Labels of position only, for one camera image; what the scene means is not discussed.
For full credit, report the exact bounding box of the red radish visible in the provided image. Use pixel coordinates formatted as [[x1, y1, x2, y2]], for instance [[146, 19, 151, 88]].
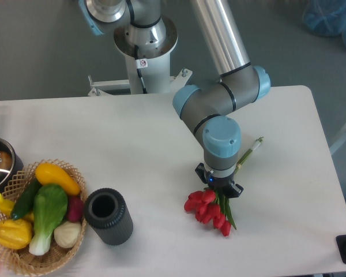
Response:
[[66, 196, 84, 222]]

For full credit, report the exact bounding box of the dark grey ribbed vase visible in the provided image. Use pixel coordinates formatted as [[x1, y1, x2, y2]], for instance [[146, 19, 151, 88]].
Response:
[[84, 188, 133, 245]]

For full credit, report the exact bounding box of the red tulip bouquet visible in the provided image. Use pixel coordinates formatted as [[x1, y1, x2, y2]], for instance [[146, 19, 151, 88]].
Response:
[[184, 137, 264, 237]]

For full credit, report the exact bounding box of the woven wicker basket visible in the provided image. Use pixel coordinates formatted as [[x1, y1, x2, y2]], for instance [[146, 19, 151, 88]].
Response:
[[0, 158, 88, 277]]

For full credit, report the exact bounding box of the blue plastic bag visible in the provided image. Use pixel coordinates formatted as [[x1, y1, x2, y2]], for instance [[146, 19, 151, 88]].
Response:
[[302, 1, 346, 47]]

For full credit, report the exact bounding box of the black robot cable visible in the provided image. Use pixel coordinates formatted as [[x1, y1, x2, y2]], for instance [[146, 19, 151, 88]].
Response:
[[134, 44, 148, 94]]

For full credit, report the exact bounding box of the small yellow gourd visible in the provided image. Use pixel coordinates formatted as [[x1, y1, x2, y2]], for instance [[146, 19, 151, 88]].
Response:
[[0, 192, 35, 223]]

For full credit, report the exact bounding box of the green bok choy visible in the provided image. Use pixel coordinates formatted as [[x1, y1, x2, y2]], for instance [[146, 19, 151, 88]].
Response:
[[29, 184, 68, 256]]

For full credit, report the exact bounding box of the yellow squash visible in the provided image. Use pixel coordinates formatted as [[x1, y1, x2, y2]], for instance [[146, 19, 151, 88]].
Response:
[[35, 163, 81, 196]]

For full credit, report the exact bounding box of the yellow bell pepper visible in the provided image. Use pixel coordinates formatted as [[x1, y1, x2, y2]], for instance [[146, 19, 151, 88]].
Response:
[[0, 219, 32, 250]]

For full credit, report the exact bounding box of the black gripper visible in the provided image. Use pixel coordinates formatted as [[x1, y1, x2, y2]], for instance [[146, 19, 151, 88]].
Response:
[[195, 163, 243, 199]]

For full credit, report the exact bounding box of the dark green cucumber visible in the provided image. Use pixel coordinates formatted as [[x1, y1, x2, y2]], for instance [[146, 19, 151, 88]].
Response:
[[10, 178, 42, 220]]

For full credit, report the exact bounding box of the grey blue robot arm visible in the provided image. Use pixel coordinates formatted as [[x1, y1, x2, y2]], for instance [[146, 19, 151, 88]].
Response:
[[79, 1, 270, 198]]

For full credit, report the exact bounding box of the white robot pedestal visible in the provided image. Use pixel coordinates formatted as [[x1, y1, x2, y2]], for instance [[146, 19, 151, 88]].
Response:
[[88, 16, 193, 96]]

